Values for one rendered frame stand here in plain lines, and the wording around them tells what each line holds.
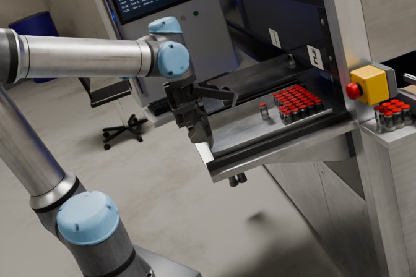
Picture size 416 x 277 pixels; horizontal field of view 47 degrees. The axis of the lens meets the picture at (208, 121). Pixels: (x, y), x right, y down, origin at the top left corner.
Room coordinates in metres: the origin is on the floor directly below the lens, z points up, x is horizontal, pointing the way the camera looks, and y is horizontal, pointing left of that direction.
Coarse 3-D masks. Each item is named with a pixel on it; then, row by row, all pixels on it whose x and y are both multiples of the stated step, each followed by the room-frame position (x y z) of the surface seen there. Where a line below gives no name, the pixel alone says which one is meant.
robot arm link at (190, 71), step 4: (192, 64) 1.17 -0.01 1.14; (188, 68) 1.15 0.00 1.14; (192, 68) 1.16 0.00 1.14; (188, 72) 1.15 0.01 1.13; (192, 72) 1.16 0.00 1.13; (184, 76) 1.14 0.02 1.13; (188, 76) 1.15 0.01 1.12; (192, 76) 1.16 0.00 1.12; (168, 80) 1.16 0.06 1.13; (172, 80) 1.15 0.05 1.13; (176, 80) 1.14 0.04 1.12; (180, 80) 1.14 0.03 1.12
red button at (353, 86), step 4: (348, 84) 1.04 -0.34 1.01; (352, 84) 1.03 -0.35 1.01; (356, 84) 1.02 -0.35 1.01; (348, 88) 1.03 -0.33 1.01; (352, 88) 1.02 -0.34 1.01; (356, 88) 1.02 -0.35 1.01; (348, 92) 1.03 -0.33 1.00; (352, 92) 1.01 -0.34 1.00; (356, 92) 1.01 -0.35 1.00; (348, 96) 1.03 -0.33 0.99; (352, 96) 1.02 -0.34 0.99; (356, 96) 1.01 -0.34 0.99
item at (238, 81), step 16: (256, 64) 1.74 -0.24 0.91; (272, 64) 1.75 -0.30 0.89; (288, 64) 1.71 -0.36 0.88; (224, 80) 1.73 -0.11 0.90; (240, 80) 1.71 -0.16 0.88; (256, 80) 1.65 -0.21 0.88; (272, 80) 1.60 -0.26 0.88; (288, 80) 1.49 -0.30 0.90; (304, 80) 1.49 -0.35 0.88; (240, 96) 1.47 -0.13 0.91
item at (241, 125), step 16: (272, 96) 1.40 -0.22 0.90; (224, 112) 1.38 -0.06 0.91; (240, 112) 1.39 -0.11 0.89; (256, 112) 1.37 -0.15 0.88; (272, 112) 1.33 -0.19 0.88; (224, 128) 1.33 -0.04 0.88; (240, 128) 1.29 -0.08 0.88; (256, 128) 1.26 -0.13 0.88; (272, 128) 1.22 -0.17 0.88; (288, 128) 1.14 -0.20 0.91; (208, 144) 1.18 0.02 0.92; (224, 144) 1.22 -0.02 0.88; (240, 144) 1.13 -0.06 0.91
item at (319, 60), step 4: (308, 48) 1.32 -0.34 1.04; (312, 48) 1.29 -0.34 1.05; (308, 52) 1.33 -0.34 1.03; (312, 52) 1.30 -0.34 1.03; (316, 52) 1.26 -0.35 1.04; (312, 56) 1.30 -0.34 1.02; (316, 56) 1.27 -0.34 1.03; (320, 56) 1.24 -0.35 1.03; (312, 60) 1.31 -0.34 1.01; (316, 60) 1.28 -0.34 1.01; (320, 60) 1.25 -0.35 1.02; (312, 64) 1.32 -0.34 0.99; (316, 64) 1.28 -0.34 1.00; (320, 64) 1.26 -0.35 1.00; (320, 68) 1.26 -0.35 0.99
